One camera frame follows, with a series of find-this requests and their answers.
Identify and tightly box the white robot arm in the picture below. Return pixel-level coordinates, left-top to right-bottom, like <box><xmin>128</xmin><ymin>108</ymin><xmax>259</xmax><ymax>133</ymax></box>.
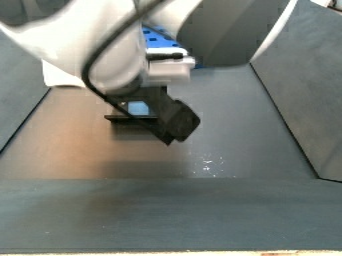
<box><xmin>0</xmin><ymin>0</ymin><xmax>203</xmax><ymax>95</ymax></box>

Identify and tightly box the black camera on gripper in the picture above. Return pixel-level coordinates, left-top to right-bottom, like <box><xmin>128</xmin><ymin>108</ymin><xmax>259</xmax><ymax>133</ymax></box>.
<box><xmin>145</xmin><ymin>87</ymin><xmax>200</xmax><ymax>145</ymax></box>

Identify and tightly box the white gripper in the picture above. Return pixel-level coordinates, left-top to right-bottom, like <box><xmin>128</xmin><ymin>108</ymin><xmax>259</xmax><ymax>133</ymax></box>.
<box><xmin>143</xmin><ymin>47</ymin><xmax>195</xmax><ymax>87</ymax></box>

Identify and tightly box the light blue rectangular block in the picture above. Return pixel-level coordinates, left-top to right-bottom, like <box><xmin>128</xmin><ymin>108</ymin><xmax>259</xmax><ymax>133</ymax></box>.
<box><xmin>128</xmin><ymin>101</ymin><xmax>149</xmax><ymax>116</ymax></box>

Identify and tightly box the blue foam shape board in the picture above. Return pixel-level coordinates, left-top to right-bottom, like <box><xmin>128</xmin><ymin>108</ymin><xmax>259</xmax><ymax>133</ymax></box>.
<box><xmin>140</xmin><ymin>25</ymin><xmax>205</xmax><ymax>70</ymax></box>

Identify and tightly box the black cable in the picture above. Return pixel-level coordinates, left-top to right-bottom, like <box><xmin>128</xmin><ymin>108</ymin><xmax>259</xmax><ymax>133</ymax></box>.
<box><xmin>80</xmin><ymin>0</ymin><xmax>175</xmax><ymax>144</ymax></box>

